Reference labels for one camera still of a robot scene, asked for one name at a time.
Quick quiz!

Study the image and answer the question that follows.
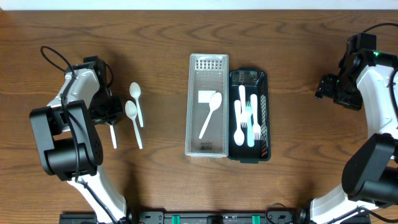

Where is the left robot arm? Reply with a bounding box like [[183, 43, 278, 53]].
[[29, 56, 132, 223]]

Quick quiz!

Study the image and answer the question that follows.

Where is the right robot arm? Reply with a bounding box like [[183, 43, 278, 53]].
[[296, 32, 397, 223]]

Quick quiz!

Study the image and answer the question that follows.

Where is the white plastic fork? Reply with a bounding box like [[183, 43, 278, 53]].
[[250, 94, 261, 141], [238, 85, 247, 128]]

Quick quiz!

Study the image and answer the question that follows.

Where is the black perforated plastic basket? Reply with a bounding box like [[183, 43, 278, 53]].
[[228, 67, 271, 164]]

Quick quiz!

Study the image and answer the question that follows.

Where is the white plastic spoon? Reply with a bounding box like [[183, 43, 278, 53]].
[[125, 100, 143, 149], [199, 92, 222, 139], [109, 124, 118, 149], [129, 82, 144, 128]]

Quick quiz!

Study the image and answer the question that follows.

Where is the clear perforated plastic basket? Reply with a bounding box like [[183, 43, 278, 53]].
[[185, 54, 229, 157]]

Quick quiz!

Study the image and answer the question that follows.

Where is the light blue plastic fork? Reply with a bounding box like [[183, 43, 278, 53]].
[[246, 101, 254, 147]]

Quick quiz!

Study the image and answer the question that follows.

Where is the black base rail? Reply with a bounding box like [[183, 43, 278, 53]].
[[58, 203, 312, 224]]

